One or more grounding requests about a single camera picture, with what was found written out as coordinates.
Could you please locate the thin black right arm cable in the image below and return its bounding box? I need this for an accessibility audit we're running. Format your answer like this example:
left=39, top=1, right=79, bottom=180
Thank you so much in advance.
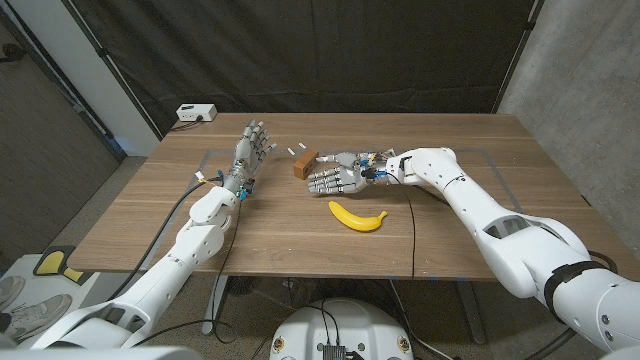
left=382, top=171, right=418, bottom=280

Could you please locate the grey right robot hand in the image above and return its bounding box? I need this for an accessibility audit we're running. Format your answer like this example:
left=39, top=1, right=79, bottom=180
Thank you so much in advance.
left=307, top=151, right=396, bottom=196

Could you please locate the clear bag of small parts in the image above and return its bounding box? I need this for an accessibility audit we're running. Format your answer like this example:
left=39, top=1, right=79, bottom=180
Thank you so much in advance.
left=357, top=147, right=397, bottom=161

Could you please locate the white floor board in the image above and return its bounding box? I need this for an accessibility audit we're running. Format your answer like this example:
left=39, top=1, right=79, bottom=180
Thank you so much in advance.
left=0, top=253, right=102, bottom=342

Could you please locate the black power box cable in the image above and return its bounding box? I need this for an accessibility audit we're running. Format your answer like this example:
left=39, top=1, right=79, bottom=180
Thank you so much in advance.
left=169, top=116, right=204, bottom=133

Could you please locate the grey sneaker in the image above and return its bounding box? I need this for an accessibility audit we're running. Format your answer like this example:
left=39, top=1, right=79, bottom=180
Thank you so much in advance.
left=0, top=275, right=26, bottom=311
left=8, top=293, right=74, bottom=332

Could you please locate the yellow and black pad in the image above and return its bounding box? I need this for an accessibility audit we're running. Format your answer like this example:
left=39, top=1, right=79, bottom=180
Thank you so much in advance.
left=32, top=245, right=94, bottom=286

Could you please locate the black door handle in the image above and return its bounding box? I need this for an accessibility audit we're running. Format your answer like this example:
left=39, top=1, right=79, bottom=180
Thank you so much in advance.
left=0, top=43, right=27, bottom=64

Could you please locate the brown toy block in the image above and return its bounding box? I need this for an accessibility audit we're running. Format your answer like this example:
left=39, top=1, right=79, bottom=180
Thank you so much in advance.
left=292, top=148, right=321, bottom=181

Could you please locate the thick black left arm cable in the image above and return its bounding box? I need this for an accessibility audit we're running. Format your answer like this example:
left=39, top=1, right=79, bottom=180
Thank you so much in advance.
left=107, top=175, right=225, bottom=301

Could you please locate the white power box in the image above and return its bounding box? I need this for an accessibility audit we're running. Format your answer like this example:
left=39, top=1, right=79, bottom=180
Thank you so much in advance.
left=175, top=103, right=218, bottom=123

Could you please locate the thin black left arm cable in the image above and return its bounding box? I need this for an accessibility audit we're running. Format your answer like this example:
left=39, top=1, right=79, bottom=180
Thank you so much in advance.
left=130, top=198, right=244, bottom=347

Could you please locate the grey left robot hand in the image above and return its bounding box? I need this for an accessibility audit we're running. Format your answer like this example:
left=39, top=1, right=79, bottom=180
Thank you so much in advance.
left=222, top=118, right=278, bottom=199

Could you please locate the black curtain backdrop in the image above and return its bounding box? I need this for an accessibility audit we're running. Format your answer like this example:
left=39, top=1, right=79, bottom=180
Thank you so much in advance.
left=64, top=0, right=544, bottom=137

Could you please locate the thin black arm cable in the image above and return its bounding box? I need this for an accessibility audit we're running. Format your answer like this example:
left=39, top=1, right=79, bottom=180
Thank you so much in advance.
left=382, top=171, right=418, bottom=280
left=130, top=198, right=244, bottom=347

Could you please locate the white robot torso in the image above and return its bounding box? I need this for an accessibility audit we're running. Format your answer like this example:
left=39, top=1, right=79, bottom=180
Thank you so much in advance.
left=268, top=298, right=415, bottom=360

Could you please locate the grey table leg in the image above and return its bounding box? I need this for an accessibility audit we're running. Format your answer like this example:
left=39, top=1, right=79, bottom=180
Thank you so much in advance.
left=453, top=280, right=489, bottom=346
left=201, top=274, right=231, bottom=336

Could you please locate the yellow toy banana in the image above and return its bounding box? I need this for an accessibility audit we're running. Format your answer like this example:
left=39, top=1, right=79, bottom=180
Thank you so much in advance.
left=328, top=200, right=389, bottom=233

